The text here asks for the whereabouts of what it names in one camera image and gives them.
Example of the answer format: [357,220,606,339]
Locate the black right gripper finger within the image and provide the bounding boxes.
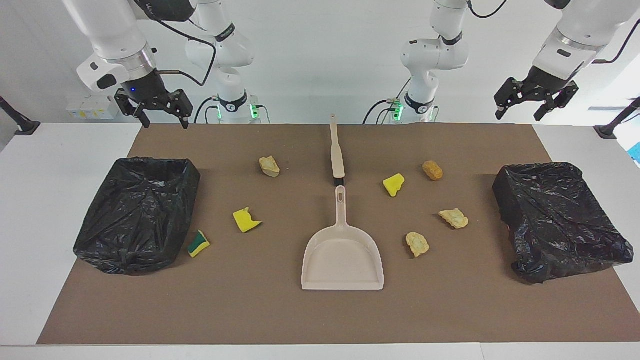
[159,90,194,130]
[115,89,151,129]

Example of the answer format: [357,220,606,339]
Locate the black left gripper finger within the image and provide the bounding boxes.
[494,77,528,121]
[534,82,580,122]

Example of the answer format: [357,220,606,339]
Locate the jagged beige chunk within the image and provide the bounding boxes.
[438,207,470,230]

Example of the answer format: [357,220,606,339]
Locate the yellow sponge chunk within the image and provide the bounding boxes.
[382,173,406,198]

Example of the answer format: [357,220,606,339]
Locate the beige brush black bristles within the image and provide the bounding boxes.
[329,114,347,187]

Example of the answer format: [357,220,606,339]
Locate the oval beige chunk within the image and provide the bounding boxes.
[405,231,430,259]

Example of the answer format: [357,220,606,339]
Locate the beige plastic dustpan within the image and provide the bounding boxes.
[301,185,385,291]

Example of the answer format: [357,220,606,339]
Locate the black bag lined bin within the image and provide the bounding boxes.
[73,157,202,276]
[492,161,635,285]

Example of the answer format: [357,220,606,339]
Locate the black angled stand pole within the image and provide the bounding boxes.
[0,95,41,137]
[593,96,640,140]

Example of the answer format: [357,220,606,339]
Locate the pale beige foam chunk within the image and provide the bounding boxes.
[258,155,281,179]

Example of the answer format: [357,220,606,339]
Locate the notched yellow sponge piece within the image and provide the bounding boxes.
[232,207,263,234]

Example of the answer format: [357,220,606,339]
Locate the green yellow sponge piece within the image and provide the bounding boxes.
[187,229,211,259]

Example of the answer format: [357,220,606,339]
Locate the brown table mat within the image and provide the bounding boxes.
[36,123,640,346]

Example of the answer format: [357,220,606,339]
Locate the black base cable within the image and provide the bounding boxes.
[363,99,396,125]
[194,96,221,125]

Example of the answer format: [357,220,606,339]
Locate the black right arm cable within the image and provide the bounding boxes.
[131,0,218,87]

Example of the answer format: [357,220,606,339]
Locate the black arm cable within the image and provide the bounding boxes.
[466,0,640,65]
[131,0,218,87]

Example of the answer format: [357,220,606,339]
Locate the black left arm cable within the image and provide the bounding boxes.
[466,0,640,65]

